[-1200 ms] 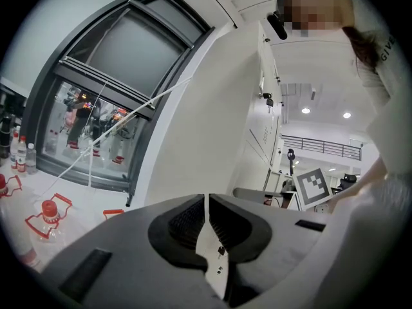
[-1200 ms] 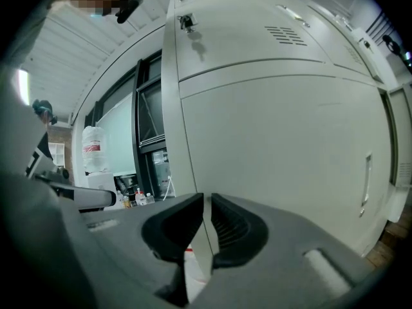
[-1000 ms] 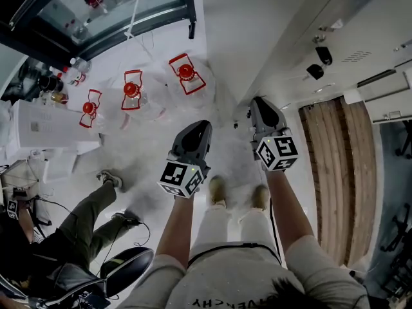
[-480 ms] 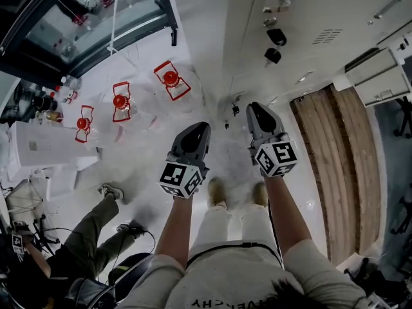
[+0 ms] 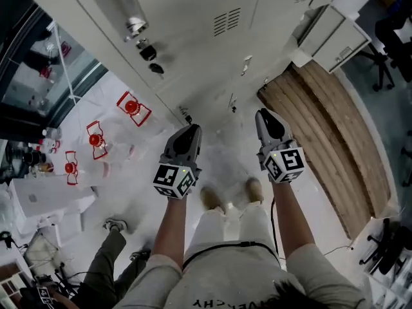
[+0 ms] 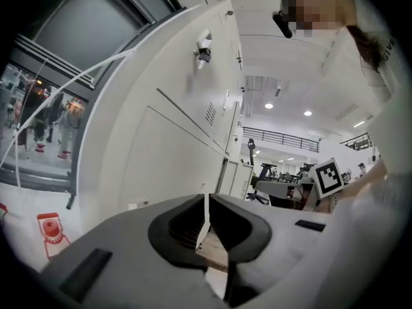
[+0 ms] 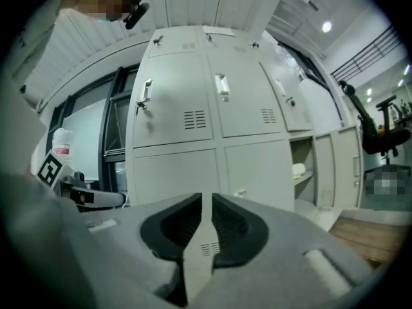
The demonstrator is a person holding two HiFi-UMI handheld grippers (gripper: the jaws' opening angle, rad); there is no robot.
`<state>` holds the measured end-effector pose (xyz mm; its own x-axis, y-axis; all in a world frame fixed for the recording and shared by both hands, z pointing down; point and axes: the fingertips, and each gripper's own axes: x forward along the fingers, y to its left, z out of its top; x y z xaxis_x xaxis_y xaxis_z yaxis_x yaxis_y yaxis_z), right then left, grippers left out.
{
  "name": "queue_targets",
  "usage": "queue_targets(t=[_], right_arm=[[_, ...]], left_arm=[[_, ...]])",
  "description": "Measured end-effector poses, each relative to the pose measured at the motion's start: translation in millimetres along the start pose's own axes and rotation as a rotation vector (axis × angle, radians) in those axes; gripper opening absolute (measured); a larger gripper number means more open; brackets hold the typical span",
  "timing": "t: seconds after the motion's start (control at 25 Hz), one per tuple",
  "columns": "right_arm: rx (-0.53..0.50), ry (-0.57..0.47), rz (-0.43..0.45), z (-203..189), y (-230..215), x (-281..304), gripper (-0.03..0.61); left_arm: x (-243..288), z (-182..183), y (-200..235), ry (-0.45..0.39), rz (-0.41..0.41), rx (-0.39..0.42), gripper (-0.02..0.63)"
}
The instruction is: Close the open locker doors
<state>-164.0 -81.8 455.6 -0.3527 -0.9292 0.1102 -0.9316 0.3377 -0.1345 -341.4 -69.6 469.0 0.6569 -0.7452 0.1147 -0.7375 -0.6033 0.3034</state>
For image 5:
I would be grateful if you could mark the wooden plank platform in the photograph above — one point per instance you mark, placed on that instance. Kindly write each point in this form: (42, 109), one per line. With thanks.
(328, 134)

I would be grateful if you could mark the person's light trousers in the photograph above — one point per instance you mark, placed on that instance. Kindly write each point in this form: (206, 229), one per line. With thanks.
(212, 230)

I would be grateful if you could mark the clear water jug red cap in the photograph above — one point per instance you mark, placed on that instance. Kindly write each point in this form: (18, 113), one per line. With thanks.
(145, 121)
(112, 150)
(87, 179)

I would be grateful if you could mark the person's left forearm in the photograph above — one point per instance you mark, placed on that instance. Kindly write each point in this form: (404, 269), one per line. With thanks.
(169, 233)

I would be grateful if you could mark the person's right forearm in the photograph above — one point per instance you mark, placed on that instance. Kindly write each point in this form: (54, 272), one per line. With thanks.
(293, 220)

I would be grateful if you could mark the black office chair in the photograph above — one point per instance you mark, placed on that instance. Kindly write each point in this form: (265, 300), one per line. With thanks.
(389, 256)
(392, 37)

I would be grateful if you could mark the person's grey t-shirt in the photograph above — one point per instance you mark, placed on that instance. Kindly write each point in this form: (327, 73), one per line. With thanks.
(231, 278)

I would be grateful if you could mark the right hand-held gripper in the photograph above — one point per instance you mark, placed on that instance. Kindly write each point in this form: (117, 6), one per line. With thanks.
(284, 164)

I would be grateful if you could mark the white foam box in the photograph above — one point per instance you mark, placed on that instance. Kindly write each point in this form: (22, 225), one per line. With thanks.
(42, 198)

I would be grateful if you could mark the person's right beige shoe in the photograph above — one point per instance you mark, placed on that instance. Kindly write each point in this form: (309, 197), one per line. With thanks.
(254, 190)

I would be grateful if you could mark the person's left beige shoe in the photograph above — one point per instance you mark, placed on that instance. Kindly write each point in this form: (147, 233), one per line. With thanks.
(210, 198)

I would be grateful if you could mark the grey metal locker cabinet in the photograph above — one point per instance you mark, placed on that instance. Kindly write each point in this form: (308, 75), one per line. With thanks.
(193, 27)

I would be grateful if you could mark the person's beige shoe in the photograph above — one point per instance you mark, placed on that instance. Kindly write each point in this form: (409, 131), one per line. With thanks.
(210, 198)
(254, 190)

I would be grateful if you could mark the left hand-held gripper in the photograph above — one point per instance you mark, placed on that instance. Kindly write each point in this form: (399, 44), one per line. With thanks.
(174, 179)

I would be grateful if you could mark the cluster of small bottles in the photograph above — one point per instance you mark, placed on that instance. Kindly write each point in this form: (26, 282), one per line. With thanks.
(48, 140)

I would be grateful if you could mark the black key bunch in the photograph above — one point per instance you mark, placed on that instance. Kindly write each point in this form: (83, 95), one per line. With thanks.
(148, 53)

